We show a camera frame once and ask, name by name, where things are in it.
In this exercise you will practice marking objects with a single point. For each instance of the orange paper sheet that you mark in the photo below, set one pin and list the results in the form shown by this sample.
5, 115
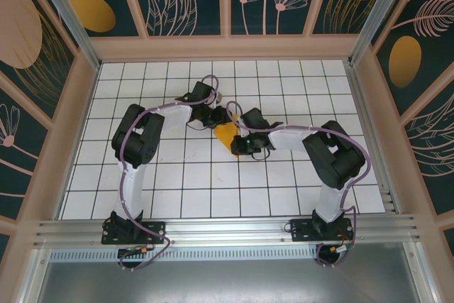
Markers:
225, 134

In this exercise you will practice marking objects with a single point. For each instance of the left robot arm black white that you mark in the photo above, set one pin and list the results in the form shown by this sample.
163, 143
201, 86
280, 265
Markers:
131, 193

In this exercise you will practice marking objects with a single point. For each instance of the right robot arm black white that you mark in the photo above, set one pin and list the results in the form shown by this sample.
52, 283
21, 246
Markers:
331, 200

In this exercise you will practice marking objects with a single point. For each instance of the grey metal sheet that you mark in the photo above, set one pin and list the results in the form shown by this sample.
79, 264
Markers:
227, 281

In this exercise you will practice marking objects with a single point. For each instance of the aluminium mounting rail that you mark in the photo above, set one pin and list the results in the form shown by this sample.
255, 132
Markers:
227, 228

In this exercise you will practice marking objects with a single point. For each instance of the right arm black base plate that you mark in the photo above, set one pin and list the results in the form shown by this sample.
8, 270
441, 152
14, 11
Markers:
301, 232

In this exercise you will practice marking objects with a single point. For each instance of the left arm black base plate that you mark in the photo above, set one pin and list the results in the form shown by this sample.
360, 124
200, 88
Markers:
156, 232

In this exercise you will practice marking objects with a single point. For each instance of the aluminium side rail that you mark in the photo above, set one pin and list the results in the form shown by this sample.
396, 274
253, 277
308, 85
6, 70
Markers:
374, 140

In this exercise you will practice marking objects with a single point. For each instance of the aluminium frame post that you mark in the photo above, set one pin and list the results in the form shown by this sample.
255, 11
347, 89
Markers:
69, 19
376, 15

